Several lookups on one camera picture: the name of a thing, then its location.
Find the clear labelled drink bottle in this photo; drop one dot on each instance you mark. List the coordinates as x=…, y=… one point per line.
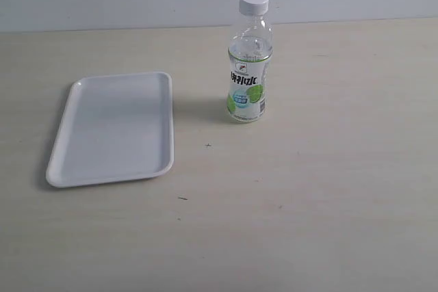
x=250, y=51

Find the white bottle cap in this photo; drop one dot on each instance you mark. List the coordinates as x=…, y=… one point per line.
x=253, y=7

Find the white plastic tray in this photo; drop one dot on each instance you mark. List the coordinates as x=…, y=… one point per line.
x=114, y=128

